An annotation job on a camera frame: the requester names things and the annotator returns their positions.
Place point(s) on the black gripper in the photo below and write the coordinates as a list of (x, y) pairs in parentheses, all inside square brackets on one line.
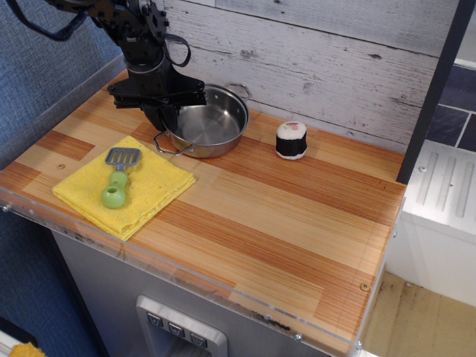
[(154, 86)]

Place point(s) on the stainless steel pan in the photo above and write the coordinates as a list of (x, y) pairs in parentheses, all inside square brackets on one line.
[(210, 130)]

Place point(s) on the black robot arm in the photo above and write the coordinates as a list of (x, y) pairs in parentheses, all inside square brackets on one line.
[(151, 55)]

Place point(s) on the yellow folded cloth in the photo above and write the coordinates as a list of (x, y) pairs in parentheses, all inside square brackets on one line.
[(152, 184)]

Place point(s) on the green grey toy spatula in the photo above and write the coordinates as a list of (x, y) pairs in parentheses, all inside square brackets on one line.
[(114, 195)]

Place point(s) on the plush sushi roll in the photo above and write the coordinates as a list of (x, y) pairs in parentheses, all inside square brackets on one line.
[(291, 140)]

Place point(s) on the clear acrylic edge guard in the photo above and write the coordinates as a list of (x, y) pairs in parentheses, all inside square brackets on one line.
[(279, 274)]

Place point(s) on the silver dispenser panel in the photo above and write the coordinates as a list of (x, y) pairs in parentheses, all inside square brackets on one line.
[(169, 332)]

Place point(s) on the yellow object bottom left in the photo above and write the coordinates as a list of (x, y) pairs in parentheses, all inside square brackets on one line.
[(26, 350)]

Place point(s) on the white ribbed appliance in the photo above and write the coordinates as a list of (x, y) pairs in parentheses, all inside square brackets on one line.
[(433, 244)]

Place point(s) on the dark vertical post right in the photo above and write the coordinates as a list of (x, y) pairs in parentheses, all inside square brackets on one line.
[(445, 63)]

